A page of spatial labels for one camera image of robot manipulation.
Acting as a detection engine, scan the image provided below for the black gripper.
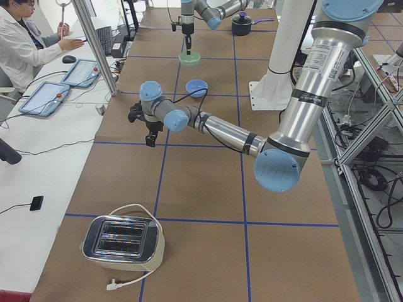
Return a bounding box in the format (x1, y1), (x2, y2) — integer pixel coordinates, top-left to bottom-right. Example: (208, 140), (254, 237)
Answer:
(171, 16), (193, 55)
(128, 101), (163, 147)

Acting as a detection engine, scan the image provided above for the green bowl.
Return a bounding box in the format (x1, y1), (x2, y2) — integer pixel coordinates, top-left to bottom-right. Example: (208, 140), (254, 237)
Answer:
(178, 51), (201, 67)

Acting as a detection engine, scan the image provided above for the blue bowl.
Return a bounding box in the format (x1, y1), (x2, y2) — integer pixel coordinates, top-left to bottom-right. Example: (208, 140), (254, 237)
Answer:
(185, 79), (208, 98)

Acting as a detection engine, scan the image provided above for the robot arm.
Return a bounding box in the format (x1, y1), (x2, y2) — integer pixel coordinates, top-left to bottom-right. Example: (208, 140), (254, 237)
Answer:
(171, 0), (249, 55)
(128, 1), (382, 192)

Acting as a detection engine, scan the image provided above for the dark blue pot with lid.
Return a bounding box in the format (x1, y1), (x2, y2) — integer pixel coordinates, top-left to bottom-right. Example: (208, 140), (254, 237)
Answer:
(231, 11), (275, 36)

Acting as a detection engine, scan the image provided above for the black keyboard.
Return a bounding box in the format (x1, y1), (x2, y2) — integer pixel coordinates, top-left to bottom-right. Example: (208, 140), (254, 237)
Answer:
(95, 26), (112, 55)

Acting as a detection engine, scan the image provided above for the blue teach pendant far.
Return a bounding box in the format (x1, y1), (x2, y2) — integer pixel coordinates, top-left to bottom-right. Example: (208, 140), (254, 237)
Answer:
(60, 59), (100, 88)

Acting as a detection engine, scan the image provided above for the blue teach pendant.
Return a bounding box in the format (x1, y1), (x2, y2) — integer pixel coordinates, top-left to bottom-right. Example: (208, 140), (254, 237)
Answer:
(60, 59), (100, 88)
(18, 81), (71, 117)

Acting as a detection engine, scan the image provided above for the silver white toaster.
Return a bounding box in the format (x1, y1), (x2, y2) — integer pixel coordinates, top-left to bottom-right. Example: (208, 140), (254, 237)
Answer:
(82, 215), (165, 272)

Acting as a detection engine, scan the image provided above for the blue teach pendant near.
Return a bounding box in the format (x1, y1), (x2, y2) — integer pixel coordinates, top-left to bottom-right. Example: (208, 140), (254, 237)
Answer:
(18, 81), (71, 117)

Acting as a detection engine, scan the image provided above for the black computer mouse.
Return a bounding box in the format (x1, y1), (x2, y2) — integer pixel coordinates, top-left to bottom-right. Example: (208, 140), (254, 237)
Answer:
(62, 55), (77, 64)

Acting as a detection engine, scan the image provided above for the small black box device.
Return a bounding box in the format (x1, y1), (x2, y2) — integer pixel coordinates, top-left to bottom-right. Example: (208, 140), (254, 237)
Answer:
(30, 196), (43, 211)

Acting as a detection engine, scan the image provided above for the person in white coat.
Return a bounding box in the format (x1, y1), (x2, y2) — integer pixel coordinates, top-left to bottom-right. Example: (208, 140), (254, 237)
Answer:
(1, 1), (84, 94)

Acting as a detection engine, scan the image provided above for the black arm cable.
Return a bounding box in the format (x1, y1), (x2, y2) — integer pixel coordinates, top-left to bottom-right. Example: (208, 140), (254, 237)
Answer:
(171, 87), (249, 149)

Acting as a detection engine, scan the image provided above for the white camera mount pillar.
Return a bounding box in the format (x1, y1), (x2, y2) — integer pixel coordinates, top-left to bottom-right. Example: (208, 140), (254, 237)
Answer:
(249, 0), (317, 111)

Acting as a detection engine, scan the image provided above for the aluminium frame post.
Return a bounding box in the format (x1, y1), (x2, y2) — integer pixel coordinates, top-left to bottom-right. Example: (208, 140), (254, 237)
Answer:
(72, 0), (118, 96)

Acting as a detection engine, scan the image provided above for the white toaster power cable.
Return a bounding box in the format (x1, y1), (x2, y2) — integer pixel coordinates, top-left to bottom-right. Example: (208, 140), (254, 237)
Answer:
(105, 203), (163, 291)

